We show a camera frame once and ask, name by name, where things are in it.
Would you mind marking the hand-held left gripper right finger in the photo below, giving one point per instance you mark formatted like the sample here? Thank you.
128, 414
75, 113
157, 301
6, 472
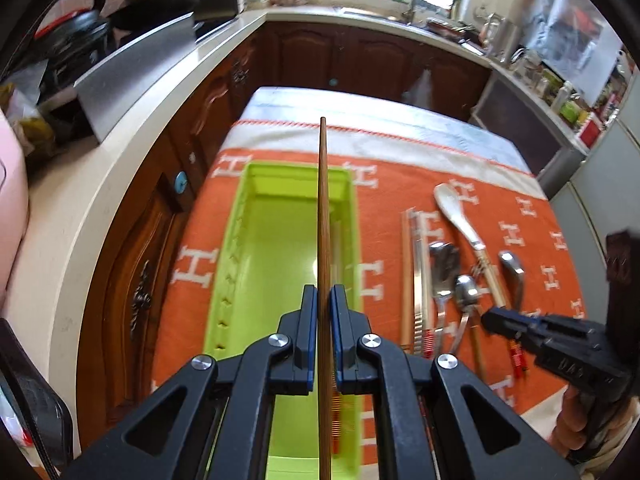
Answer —
336, 340

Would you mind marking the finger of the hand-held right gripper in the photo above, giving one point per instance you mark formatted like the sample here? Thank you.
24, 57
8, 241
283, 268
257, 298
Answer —
510, 322

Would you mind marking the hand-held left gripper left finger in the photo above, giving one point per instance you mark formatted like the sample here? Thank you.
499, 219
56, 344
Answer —
311, 340

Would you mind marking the small metal spoon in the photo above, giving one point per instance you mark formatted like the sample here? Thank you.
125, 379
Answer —
467, 290

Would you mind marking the green plastic tray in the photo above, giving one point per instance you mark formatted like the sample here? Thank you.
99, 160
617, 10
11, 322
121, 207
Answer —
275, 240

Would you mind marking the brown wooden chopstick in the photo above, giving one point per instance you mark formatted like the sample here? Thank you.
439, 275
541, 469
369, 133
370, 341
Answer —
407, 280
323, 210

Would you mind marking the white ceramic spoon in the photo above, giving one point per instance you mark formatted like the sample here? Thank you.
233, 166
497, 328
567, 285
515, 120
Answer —
452, 205

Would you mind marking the person's right hand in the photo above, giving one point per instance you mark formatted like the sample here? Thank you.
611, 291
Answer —
570, 425

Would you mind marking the metal chopstick with red pattern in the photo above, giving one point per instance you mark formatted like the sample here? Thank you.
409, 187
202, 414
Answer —
336, 252
423, 280

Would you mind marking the large metal spoon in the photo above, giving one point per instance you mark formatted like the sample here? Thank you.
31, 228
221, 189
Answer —
445, 262

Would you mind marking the orange printed blanket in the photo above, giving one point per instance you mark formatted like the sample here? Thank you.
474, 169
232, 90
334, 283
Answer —
390, 210

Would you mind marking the grey cupboard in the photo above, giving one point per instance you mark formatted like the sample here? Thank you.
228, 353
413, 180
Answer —
600, 180

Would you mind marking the blue cabinet knob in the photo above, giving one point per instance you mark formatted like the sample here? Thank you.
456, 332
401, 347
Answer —
180, 183

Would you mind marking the pale blue table cover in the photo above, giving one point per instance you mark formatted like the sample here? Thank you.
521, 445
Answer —
380, 115

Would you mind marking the white countertop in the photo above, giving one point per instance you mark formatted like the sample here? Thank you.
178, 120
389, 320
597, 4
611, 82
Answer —
150, 110

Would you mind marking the brown wooden cabinets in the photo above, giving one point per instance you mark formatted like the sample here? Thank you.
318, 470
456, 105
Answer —
310, 55

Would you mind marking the steel splash panel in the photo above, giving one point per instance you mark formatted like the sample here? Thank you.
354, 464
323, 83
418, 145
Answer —
135, 70

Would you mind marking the pink rice cooker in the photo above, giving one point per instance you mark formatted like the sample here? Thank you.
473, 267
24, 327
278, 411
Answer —
12, 200

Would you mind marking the black electric kettle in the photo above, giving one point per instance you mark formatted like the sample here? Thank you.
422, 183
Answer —
75, 35

